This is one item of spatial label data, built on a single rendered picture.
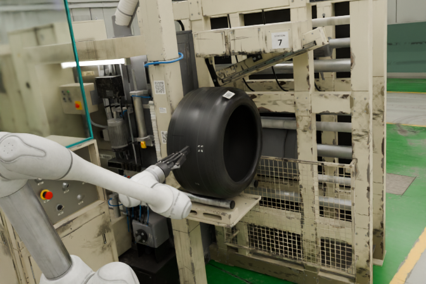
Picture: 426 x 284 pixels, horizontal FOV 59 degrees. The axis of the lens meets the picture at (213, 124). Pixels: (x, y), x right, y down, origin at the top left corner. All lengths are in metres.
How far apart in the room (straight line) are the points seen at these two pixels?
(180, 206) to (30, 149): 0.60
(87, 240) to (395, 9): 10.01
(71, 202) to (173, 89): 0.82
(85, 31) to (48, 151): 4.33
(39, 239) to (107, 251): 1.07
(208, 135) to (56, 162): 0.85
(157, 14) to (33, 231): 1.23
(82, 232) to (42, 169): 1.16
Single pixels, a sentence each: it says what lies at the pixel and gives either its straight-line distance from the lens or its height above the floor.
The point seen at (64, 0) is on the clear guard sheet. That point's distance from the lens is 2.17.
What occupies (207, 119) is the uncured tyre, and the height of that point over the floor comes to 1.38.
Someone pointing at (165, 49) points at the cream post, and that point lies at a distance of 2.08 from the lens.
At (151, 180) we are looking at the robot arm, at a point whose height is 1.24.
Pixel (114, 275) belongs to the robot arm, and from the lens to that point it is 1.41.
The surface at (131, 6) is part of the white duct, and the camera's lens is 2.61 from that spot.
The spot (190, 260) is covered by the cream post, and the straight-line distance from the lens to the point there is 2.48.
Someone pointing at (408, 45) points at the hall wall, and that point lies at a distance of 11.07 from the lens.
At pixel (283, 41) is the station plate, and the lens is 2.00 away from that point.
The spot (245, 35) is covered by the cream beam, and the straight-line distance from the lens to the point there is 2.09.
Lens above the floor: 1.80
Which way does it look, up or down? 14 degrees down
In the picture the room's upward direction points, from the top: 6 degrees counter-clockwise
